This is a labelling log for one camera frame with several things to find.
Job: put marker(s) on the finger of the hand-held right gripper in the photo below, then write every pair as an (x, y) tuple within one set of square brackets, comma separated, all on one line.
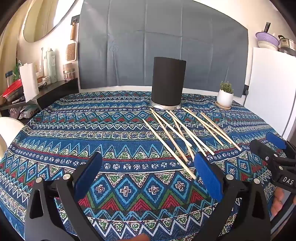
[(263, 150), (276, 140)]

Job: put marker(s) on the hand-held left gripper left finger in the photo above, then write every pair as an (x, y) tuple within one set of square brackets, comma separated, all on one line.
[(89, 176)]

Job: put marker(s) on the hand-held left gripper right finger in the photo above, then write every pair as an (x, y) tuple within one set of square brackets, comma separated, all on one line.
[(208, 177)]

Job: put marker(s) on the pile of chopsticks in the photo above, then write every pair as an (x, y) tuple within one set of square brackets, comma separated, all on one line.
[(182, 136)]

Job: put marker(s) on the black cylindrical utensil holder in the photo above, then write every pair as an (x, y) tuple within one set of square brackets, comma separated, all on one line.
[(167, 81)]

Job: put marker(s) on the person's right hand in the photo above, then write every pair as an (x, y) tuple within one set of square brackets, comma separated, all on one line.
[(279, 201)]

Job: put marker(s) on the blue patterned tablecloth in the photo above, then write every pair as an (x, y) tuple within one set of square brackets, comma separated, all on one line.
[(115, 139)]

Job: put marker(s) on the round wooden coaster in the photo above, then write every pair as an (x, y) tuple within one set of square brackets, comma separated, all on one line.
[(222, 108)]

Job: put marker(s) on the white refrigerator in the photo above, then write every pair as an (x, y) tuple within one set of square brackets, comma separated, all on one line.
[(270, 81)]

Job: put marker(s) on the succulent in white pot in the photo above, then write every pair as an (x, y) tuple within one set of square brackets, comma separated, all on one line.
[(224, 96)]

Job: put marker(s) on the tissue packet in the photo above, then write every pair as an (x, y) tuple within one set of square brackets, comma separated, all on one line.
[(29, 112)]

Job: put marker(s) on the white chair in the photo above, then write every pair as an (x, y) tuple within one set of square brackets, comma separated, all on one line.
[(9, 134)]

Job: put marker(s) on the black side shelf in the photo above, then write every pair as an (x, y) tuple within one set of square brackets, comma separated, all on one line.
[(57, 89)]

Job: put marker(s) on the white bowl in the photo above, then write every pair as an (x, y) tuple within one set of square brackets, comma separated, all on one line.
[(267, 46)]

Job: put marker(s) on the metal cooking pot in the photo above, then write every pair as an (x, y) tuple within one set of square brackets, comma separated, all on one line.
[(288, 46)]

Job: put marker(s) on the purple colander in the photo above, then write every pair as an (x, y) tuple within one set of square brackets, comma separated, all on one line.
[(268, 37)]

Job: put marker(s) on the pink glass jar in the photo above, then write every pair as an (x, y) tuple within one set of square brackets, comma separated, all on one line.
[(69, 73)]

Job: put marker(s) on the white paper bag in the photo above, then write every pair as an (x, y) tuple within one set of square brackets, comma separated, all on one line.
[(29, 81)]

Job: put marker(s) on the black chopsticks in colander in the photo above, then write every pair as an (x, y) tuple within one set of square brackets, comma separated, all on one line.
[(267, 27)]

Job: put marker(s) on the pale green bottle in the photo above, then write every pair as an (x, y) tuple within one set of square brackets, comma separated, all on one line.
[(52, 67)]

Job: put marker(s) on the red lidded container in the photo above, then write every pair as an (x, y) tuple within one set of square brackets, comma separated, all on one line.
[(12, 89)]

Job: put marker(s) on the white electric toothbrush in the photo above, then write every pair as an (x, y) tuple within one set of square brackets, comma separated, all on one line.
[(42, 62)]

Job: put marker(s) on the wooden paddle hairbrush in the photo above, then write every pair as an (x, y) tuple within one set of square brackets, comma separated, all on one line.
[(70, 52)]

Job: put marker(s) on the grey wall cloth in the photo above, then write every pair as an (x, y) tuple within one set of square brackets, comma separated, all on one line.
[(127, 46)]

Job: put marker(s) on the round wall mirror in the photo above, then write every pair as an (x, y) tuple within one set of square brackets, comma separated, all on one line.
[(41, 20)]

